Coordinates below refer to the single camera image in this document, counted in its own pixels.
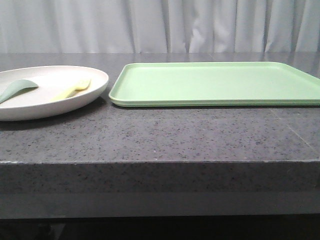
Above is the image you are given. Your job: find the pale green plastic spoon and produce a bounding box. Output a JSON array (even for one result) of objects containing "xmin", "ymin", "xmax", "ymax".
[{"xmin": 0, "ymin": 79, "xmax": 39, "ymax": 103}]

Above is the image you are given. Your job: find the light green plastic tray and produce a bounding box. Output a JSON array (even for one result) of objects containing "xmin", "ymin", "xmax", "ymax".
[{"xmin": 109, "ymin": 61, "xmax": 320, "ymax": 107}]

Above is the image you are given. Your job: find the white round plate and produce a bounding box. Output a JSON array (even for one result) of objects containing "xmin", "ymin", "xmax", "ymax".
[{"xmin": 0, "ymin": 65, "xmax": 109, "ymax": 121}]

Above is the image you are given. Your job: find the yellow plastic fork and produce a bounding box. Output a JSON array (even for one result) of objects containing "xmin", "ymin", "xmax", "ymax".
[{"xmin": 51, "ymin": 79, "xmax": 91, "ymax": 102}]

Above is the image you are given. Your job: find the white pleated curtain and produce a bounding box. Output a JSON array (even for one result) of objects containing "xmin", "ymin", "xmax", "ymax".
[{"xmin": 0, "ymin": 0, "xmax": 320, "ymax": 54}]

